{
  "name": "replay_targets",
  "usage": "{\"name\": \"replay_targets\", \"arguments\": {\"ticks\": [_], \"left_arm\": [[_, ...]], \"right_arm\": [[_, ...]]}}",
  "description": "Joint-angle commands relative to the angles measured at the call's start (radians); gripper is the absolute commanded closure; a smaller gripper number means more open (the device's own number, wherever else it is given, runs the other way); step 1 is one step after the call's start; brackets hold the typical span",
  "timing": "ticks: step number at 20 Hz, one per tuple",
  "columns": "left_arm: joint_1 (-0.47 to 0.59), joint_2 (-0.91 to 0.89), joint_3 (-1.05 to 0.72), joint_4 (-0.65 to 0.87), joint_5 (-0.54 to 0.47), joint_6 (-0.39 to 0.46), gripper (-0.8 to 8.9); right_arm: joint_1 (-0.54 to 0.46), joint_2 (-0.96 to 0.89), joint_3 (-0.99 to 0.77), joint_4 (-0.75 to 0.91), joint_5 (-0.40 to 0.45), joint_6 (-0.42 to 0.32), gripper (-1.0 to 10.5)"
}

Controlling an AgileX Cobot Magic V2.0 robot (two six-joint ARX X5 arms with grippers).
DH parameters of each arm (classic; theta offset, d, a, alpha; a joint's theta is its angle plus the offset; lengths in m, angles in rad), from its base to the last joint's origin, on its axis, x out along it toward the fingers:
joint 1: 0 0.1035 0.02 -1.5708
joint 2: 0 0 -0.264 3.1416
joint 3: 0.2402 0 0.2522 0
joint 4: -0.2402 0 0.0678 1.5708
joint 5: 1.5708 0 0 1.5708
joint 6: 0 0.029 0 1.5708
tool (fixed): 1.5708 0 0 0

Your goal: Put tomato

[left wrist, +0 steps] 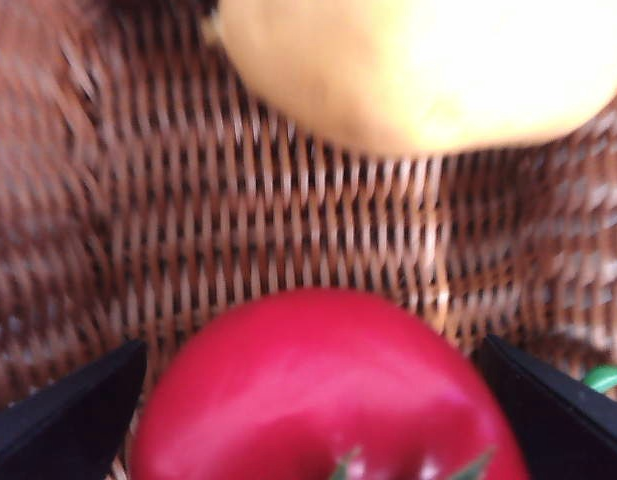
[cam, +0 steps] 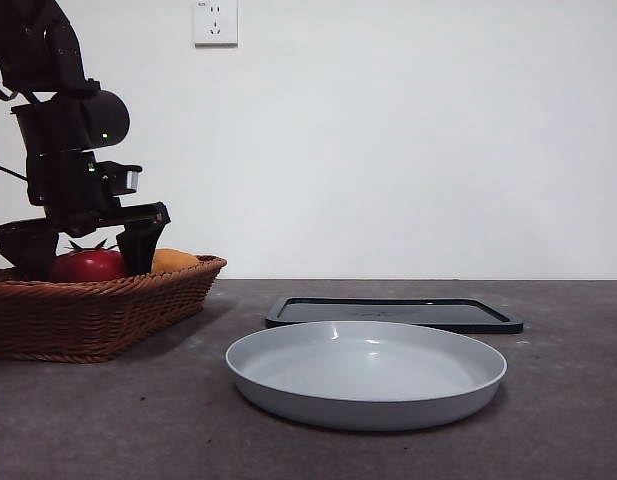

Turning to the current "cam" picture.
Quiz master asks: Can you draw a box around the brown wicker basket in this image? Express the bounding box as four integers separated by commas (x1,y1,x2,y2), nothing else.
0,254,228,364

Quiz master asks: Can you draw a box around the white wall socket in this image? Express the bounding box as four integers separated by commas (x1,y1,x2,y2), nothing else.
194,0,239,49

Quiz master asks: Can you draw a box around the left wrist grey camera box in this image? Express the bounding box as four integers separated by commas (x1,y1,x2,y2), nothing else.
100,162,142,195

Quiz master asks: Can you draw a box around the black rectangular tray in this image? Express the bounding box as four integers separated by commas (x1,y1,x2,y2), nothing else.
265,296,525,335

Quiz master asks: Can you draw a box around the grey round plate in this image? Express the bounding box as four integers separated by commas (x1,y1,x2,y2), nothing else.
224,320,508,432

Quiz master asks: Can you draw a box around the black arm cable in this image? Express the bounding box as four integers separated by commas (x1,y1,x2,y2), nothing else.
0,163,30,184
0,55,27,103

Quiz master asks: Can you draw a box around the red tomato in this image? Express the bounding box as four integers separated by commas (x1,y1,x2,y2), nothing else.
48,238,130,283

